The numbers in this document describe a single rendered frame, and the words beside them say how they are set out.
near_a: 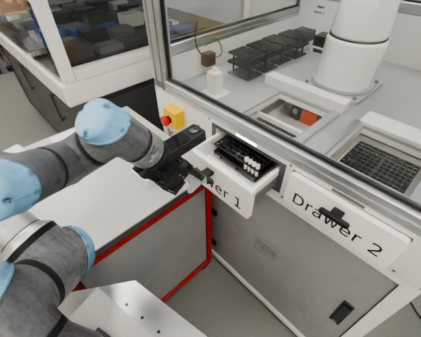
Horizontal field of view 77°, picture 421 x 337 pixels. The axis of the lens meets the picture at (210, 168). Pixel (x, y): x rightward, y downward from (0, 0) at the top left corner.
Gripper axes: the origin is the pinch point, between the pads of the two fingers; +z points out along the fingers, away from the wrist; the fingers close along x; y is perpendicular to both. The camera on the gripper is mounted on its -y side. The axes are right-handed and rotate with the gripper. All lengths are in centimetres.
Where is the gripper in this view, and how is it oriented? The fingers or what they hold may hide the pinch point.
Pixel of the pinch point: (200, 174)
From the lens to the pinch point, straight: 71.0
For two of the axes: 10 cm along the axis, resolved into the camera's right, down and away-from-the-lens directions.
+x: 6.9, 5.0, -5.3
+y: -5.9, 8.1, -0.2
